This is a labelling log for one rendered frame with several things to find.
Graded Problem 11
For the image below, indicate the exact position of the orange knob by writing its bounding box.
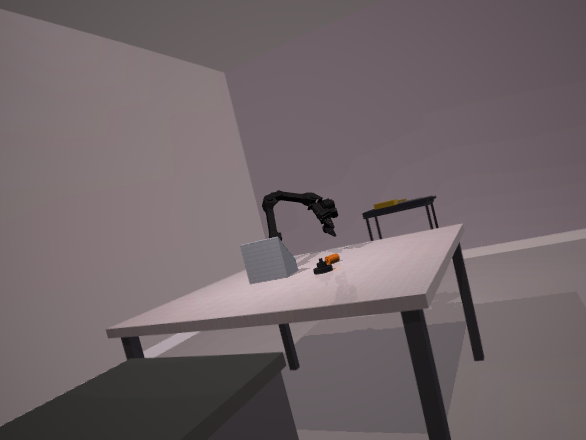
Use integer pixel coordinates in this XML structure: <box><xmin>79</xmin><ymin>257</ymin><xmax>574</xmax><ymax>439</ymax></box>
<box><xmin>325</xmin><ymin>254</ymin><xmax>340</xmax><ymax>265</ymax></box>

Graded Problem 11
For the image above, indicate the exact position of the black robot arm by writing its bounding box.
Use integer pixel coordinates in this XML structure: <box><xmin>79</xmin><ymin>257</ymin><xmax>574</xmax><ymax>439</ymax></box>
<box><xmin>262</xmin><ymin>190</ymin><xmax>338</xmax><ymax>241</ymax></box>

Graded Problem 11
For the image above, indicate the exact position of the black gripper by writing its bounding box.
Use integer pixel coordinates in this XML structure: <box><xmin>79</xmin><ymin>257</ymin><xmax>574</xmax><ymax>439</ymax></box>
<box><xmin>315</xmin><ymin>208</ymin><xmax>336</xmax><ymax>237</ymax></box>

